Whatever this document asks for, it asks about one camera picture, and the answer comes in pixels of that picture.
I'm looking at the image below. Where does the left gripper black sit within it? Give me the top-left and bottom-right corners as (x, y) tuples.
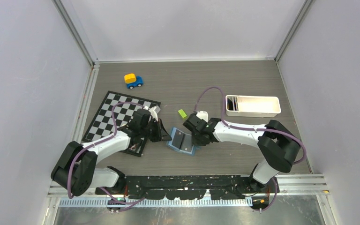
(140, 118), (172, 143)

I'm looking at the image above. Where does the black credit card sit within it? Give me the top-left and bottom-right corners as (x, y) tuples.
(180, 134), (195, 155)
(172, 130), (185, 149)

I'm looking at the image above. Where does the blue card holder wallet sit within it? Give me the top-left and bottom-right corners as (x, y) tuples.
(166, 127), (200, 156)

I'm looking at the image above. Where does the stack of credit cards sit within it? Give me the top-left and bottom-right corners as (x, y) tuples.
(227, 96), (238, 112)

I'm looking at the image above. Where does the white plastic box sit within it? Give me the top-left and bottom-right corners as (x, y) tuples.
(225, 95), (282, 118)

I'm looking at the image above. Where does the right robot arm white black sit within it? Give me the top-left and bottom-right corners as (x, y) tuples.
(183, 112), (301, 192)

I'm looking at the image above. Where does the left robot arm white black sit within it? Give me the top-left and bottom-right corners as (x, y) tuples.
(51, 106), (171, 197)

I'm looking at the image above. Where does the green block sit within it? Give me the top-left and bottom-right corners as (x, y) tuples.
(178, 109), (187, 119)

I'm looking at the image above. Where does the black white chessboard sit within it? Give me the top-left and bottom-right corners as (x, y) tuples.
(82, 91), (161, 143)

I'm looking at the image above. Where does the blue yellow toy car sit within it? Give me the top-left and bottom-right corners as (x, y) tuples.
(124, 73), (144, 89)

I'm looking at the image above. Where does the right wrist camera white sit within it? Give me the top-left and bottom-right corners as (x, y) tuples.
(196, 111), (209, 122)

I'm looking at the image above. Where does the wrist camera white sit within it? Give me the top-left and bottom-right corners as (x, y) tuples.
(196, 111), (209, 122)
(148, 105), (161, 121)

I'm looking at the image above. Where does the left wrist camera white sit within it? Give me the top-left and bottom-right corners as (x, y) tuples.
(148, 105), (161, 121)

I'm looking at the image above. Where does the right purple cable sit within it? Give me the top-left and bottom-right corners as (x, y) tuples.
(193, 86), (308, 213)

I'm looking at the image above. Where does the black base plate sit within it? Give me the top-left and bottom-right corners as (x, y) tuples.
(96, 175), (279, 200)

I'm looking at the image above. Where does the aluminium frame rail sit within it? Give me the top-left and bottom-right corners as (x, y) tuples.
(47, 174), (330, 209)

